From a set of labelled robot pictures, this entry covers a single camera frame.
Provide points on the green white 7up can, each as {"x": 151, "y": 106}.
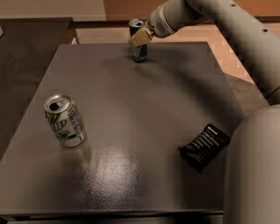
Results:
{"x": 63, "y": 117}

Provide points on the black snack packet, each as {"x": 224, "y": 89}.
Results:
{"x": 204, "y": 147}

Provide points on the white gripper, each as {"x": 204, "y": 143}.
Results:
{"x": 158, "y": 26}

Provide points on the blue silver redbull can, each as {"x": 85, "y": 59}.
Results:
{"x": 139, "y": 53}

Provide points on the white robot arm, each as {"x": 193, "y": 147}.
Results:
{"x": 252, "y": 178}

